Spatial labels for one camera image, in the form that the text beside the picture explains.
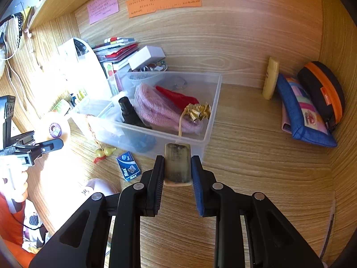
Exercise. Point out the small white box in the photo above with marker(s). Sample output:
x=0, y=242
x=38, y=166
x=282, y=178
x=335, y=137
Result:
x=146, y=55

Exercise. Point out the black white beaded headband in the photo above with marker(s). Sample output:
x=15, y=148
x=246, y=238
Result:
x=19, y=22

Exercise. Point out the small colourful trinkets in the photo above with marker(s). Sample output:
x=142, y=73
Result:
x=156, y=67

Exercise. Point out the wooden shelf board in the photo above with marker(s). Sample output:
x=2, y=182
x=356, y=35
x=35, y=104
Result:
x=47, y=8

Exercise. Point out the white bowl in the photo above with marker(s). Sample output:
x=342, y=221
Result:
x=139, y=79

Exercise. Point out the white file holder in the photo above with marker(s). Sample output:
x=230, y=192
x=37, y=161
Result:
x=92, y=69

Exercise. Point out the pink wallet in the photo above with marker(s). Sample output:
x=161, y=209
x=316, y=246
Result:
x=286, y=120

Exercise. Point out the round beige lidded tub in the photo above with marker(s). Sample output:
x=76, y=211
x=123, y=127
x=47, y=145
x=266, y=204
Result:
x=55, y=128

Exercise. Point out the stack of books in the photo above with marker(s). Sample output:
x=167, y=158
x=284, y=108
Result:
x=120, y=53

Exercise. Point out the dark green translucent bottle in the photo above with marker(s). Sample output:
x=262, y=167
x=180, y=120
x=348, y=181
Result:
x=131, y=114

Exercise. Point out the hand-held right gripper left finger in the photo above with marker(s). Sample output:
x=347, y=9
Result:
x=159, y=184

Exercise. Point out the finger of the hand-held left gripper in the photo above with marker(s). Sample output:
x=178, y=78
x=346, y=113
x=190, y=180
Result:
x=25, y=137
x=50, y=144

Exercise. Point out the clear plastic storage box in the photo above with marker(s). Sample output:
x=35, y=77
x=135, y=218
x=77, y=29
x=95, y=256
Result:
x=192, y=139

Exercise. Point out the person's left hand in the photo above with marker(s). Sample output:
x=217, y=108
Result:
x=22, y=185

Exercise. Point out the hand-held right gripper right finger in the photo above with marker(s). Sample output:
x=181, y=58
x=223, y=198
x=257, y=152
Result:
x=196, y=187

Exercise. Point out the person's left forearm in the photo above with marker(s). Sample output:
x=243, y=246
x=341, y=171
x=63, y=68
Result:
x=9, y=223

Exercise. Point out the black orange zip case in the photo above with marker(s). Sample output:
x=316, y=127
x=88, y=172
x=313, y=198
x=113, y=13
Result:
x=315, y=83

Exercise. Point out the striped cover book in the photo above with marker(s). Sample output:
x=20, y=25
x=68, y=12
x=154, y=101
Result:
x=114, y=40

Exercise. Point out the wooden desktop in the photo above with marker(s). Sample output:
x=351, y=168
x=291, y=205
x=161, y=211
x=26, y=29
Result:
x=251, y=159

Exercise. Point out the blue patchwork pouch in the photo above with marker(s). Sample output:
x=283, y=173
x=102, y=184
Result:
x=306, y=136

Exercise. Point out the red velvet pouch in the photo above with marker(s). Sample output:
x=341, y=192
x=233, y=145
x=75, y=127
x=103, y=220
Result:
x=178, y=97

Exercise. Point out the white orange green tube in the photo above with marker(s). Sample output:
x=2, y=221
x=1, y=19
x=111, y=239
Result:
x=60, y=106

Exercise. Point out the yellow tube bottle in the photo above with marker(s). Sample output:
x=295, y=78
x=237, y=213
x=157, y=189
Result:
x=270, y=81

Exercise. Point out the gold foil bow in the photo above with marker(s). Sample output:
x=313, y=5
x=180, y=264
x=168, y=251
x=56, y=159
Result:
x=196, y=113

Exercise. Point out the small blue packet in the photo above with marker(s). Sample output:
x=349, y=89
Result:
x=128, y=167

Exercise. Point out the small grey pouch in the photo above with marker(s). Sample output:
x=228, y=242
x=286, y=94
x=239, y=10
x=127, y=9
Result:
x=178, y=83

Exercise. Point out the white patterned cloth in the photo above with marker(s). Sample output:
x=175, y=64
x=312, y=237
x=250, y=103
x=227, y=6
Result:
x=33, y=219

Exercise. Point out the white book fruit print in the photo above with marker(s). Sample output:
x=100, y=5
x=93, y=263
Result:
x=108, y=68

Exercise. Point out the orange sticky note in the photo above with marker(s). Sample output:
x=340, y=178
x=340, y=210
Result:
x=163, y=2

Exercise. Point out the pink sticky note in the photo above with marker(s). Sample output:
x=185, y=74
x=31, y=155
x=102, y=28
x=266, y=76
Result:
x=103, y=7

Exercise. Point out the clear bottle yellow-green liquid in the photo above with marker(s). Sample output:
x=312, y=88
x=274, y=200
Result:
x=82, y=93

